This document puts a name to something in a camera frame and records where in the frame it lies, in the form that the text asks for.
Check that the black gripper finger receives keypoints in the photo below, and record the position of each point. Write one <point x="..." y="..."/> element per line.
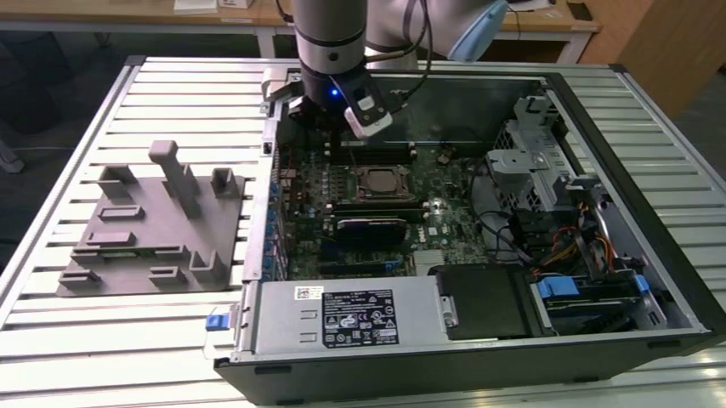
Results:
<point x="299" y="108"/>
<point x="339" y="136"/>

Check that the silver CPU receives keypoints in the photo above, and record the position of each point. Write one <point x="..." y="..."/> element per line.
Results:
<point x="383" y="182"/>

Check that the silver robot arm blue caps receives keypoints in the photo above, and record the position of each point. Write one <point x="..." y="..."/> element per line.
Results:
<point x="328" y="25"/>

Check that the CPU socket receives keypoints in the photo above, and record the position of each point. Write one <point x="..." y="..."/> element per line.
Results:
<point x="406" y="195"/>

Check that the black graphics card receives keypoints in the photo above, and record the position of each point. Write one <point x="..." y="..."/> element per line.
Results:
<point x="368" y="231"/>

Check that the green motherboard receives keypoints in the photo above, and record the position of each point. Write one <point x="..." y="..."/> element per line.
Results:
<point x="454" y="200"/>

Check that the white box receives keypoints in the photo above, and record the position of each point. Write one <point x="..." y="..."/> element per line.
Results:
<point x="195" y="5"/>
<point x="235" y="3"/>

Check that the black expansion slot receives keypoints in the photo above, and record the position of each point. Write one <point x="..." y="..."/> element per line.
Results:
<point x="351" y="269"/>

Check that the silver metal drive cage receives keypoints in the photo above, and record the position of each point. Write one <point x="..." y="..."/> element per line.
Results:
<point x="519" y="161"/>

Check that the silver chipset heat sink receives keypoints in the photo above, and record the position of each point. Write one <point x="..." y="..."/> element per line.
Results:
<point x="428" y="261"/>

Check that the grey parts rack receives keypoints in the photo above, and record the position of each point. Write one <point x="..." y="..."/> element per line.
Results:
<point x="159" y="238"/>

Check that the wooden desk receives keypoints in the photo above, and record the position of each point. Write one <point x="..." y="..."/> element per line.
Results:
<point x="113" y="15"/>
<point x="545" y="25"/>

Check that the silver power supply unit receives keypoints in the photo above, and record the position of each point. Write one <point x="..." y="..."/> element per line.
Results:
<point x="272" y="314"/>

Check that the green RAM stick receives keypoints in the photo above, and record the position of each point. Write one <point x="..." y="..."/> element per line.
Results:
<point x="141" y="252"/>

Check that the black drive box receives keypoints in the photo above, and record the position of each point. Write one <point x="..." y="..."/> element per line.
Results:
<point x="487" y="302"/>

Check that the dark chair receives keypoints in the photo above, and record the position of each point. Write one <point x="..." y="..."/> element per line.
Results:
<point x="33" y="81"/>

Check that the blue case latch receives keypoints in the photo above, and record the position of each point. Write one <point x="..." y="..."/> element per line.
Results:
<point x="216" y="323"/>

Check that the black phone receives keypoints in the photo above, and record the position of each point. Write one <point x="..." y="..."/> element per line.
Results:
<point x="579" y="10"/>

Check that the blue disk carrier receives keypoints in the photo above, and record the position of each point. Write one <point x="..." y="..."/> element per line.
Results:
<point x="553" y="289"/>

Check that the white chair base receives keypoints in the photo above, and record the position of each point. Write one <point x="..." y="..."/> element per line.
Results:
<point x="11" y="159"/>

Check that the black PC case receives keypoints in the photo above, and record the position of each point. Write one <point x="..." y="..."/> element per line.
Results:
<point x="396" y="378"/>

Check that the wooden cabinet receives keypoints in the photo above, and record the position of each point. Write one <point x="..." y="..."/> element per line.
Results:
<point x="669" y="51"/>

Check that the small blue latch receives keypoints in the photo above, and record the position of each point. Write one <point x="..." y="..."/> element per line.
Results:
<point x="641" y="285"/>

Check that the silver disk bay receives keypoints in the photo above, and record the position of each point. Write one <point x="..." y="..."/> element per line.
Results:
<point x="653" y="314"/>

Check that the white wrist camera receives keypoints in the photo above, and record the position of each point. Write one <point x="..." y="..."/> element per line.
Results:
<point x="368" y="110"/>

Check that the grey plastic bracket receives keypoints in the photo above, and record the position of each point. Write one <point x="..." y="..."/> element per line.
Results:
<point x="575" y="183"/>
<point x="533" y="106"/>

